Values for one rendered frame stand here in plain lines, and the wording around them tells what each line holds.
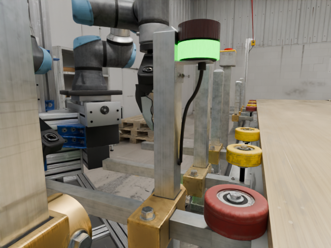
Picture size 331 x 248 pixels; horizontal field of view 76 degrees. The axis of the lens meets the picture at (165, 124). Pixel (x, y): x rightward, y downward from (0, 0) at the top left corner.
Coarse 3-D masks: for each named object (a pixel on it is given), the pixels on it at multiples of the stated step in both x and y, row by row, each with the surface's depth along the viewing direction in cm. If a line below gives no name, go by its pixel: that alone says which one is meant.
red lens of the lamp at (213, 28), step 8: (184, 24) 28; (192, 24) 27; (200, 24) 27; (208, 24) 27; (216, 24) 28; (184, 32) 28; (192, 32) 28; (200, 32) 27; (208, 32) 27; (216, 32) 28
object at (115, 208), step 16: (48, 192) 40; (64, 192) 38; (80, 192) 38; (96, 192) 38; (96, 208) 36; (112, 208) 34; (128, 208) 33; (176, 224) 30; (192, 224) 29; (192, 240) 29; (208, 240) 29; (224, 240) 27
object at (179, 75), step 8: (184, 40) 29; (216, 40) 29; (176, 64) 30; (184, 64) 33; (192, 64) 33; (200, 64) 30; (176, 72) 31; (200, 72) 31; (176, 80) 31; (200, 80) 31; (192, 96) 32; (184, 112) 33; (184, 120) 33
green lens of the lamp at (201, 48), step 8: (192, 40) 28; (200, 40) 27; (208, 40) 28; (184, 48) 28; (192, 48) 28; (200, 48) 28; (208, 48) 28; (216, 48) 28; (184, 56) 29; (192, 56) 28; (200, 56) 28; (208, 56) 28; (216, 56) 29
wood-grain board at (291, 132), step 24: (264, 120) 98; (288, 120) 98; (312, 120) 98; (264, 144) 56; (288, 144) 56; (312, 144) 56; (264, 168) 39; (288, 168) 39; (312, 168) 39; (264, 192) 34; (288, 192) 30; (312, 192) 30; (288, 216) 25; (312, 216) 25; (288, 240) 21; (312, 240) 21
